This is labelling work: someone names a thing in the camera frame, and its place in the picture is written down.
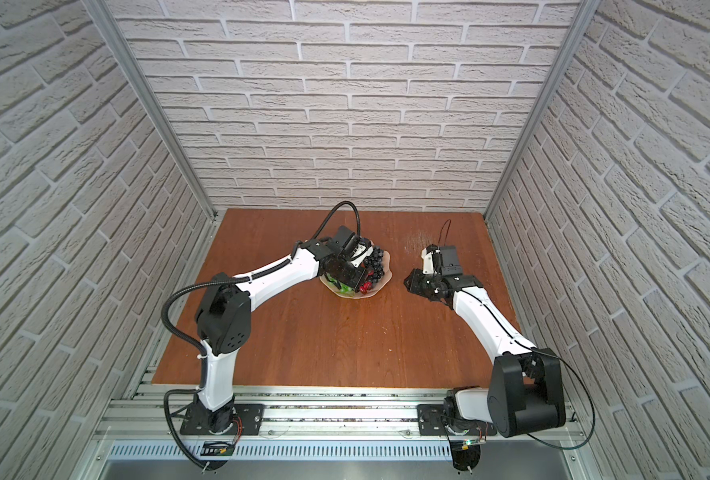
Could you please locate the left black corrugated cable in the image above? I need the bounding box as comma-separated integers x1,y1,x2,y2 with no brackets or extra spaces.
161,200,363,472

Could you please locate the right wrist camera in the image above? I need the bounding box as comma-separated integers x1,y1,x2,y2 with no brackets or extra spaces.
421,244,439,275

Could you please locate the dark blue grape bunch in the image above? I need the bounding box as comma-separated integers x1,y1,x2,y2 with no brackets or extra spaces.
363,246,385,287

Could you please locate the left corner aluminium post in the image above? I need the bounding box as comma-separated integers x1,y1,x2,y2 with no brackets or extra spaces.
84,0,218,220

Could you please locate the corner aluminium post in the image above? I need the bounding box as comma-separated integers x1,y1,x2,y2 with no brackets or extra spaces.
483,0,602,221
84,0,218,220

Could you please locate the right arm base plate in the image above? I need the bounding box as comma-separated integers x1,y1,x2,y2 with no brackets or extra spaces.
417,404,498,438

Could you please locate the aluminium mounting rail frame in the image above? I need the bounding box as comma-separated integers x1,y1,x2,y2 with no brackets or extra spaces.
72,365,596,480

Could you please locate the pink wavy fruit bowl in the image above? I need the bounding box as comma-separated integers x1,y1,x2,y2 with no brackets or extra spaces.
325,249,393,300

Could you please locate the right corner aluminium post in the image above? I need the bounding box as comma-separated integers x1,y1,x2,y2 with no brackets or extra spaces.
483,0,602,221

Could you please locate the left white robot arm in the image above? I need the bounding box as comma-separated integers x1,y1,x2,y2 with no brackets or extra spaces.
188,226,383,434

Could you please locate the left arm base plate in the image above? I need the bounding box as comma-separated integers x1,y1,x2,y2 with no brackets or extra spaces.
179,403,265,436

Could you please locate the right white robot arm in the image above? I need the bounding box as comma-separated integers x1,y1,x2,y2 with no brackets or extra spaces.
404,244,566,438

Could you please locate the green grape bunch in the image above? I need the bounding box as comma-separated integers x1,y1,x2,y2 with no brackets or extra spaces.
320,274,353,297

